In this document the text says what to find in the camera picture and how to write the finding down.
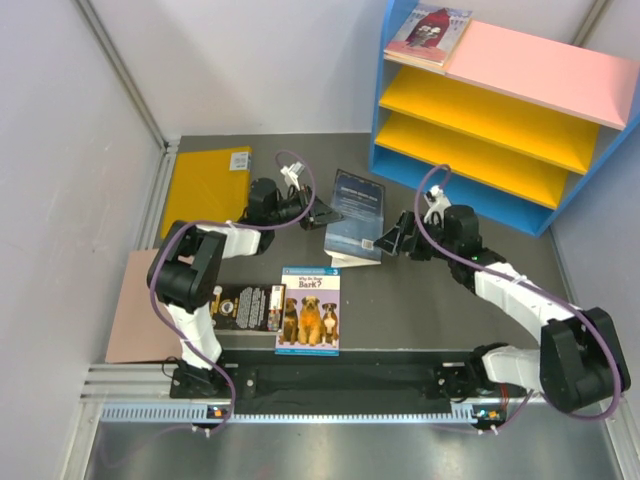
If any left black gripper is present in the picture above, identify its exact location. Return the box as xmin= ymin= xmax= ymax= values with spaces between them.
xmin=267 ymin=183 xmax=344 ymax=230

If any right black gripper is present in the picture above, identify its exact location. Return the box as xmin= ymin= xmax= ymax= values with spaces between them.
xmin=375 ymin=211 xmax=458 ymax=262

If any dark blue hardcover book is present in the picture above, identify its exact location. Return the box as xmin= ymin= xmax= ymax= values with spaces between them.
xmin=324 ymin=169 xmax=385 ymax=268

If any black paperback book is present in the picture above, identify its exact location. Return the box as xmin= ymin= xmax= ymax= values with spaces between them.
xmin=210 ymin=284 xmax=286 ymax=335

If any orange Othello book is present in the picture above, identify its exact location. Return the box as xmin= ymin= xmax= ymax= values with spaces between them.
xmin=384 ymin=49 xmax=446 ymax=75

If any red castle picture book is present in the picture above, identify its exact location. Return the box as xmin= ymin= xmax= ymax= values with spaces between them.
xmin=384 ymin=3 xmax=472 ymax=68

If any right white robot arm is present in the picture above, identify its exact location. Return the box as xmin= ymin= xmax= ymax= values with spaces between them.
xmin=374 ymin=205 xmax=631 ymax=414

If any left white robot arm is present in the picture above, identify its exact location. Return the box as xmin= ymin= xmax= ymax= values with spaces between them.
xmin=147 ymin=178 xmax=344 ymax=397

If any purple dog book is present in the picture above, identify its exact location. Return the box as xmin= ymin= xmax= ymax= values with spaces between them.
xmin=275 ymin=267 xmax=341 ymax=357

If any yellow file folder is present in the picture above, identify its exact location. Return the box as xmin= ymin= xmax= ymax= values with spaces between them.
xmin=160 ymin=146 xmax=252 ymax=237

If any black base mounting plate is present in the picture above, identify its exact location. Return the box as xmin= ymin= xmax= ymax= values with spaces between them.
xmin=169 ymin=348 xmax=527 ymax=404

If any colourful wooden bookshelf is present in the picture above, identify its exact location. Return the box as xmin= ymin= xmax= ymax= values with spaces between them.
xmin=369 ymin=1 xmax=639 ymax=236

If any pink file folder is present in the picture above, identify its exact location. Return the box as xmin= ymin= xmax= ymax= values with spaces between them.
xmin=105 ymin=249 xmax=181 ymax=364

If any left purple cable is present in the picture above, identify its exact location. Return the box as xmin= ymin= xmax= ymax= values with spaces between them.
xmin=148 ymin=149 xmax=317 ymax=436

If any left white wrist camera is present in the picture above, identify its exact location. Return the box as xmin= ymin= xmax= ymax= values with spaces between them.
xmin=280 ymin=161 xmax=305 ymax=190

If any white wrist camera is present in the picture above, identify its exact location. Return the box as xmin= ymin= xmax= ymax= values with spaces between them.
xmin=280 ymin=161 xmax=305 ymax=190
xmin=423 ymin=185 xmax=451 ymax=226

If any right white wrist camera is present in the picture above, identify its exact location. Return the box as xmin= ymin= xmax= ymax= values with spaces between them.
xmin=423 ymin=185 xmax=451 ymax=226

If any aluminium frame rail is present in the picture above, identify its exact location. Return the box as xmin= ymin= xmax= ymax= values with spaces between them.
xmin=79 ymin=360 xmax=627 ymax=426

